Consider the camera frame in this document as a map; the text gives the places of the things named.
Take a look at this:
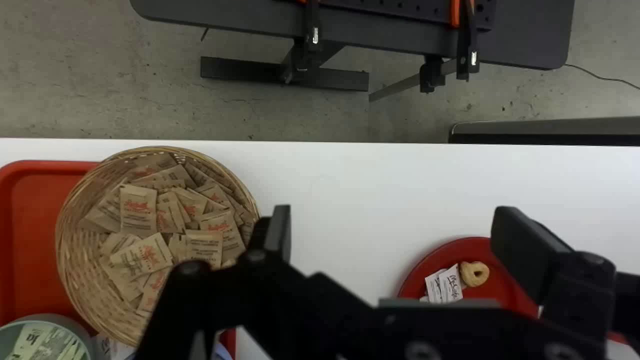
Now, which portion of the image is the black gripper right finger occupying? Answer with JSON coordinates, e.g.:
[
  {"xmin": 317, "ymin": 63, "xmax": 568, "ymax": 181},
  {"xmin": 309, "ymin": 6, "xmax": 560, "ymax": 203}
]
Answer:
[{"xmin": 490, "ymin": 206, "xmax": 575, "ymax": 312}]

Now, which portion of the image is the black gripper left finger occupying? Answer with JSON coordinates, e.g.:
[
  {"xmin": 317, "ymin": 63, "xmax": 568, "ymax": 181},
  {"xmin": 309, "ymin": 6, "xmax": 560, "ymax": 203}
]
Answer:
[{"xmin": 245, "ymin": 203, "xmax": 293, "ymax": 266}]

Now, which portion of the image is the round red plate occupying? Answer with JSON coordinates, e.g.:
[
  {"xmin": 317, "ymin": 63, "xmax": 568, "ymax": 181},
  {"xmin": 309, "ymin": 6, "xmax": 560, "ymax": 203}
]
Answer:
[{"xmin": 395, "ymin": 235, "xmax": 542, "ymax": 320}]

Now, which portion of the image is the heart-shaped cookie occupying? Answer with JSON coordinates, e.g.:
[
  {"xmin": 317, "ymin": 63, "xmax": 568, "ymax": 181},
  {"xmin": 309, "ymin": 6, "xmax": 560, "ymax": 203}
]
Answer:
[{"xmin": 457, "ymin": 260, "xmax": 492, "ymax": 290}]

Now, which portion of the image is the brown sugar packet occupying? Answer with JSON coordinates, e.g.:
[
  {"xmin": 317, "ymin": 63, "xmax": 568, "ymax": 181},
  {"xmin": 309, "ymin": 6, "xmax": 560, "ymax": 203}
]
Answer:
[
  {"xmin": 125, "ymin": 231, "xmax": 174, "ymax": 275},
  {"xmin": 117, "ymin": 183, "xmax": 157, "ymax": 233},
  {"xmin": 181, "ymin": 227, "xmax": 226, "ymax": 267},
  {"xmin": 174, "ymin": 186, "xmax": 208, "ymax": 226},
  {"xmin": 156, "ymin": 191, "xmax": 187, "ymax": 233}
]

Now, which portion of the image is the white paper packet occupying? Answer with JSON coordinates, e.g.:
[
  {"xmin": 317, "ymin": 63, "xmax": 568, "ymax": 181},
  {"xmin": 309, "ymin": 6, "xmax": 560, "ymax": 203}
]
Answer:
[{"xmin": 423, "ymin": 263, "xmax": 465, "ymax": 306}]

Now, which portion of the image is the round wicker basket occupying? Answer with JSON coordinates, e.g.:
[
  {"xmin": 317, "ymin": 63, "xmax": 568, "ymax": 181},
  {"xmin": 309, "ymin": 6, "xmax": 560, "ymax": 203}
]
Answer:
[{"xmin": 54, "ymin": 144, "xmax": 261, "ymax": 347}]

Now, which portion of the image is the black robot table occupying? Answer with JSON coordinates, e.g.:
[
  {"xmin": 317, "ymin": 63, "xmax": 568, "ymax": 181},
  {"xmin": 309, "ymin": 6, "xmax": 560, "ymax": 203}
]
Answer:
[{"xmin": 128, "ymin": 0, "xmax": 575, "ymax": 95}]

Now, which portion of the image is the red plastic tray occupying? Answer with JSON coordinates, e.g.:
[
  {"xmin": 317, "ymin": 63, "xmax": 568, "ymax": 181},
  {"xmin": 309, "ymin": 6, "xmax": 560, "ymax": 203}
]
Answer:
[{"xmin": 0, "ymin": 157, "xmax": 101, "ymax": 332}]

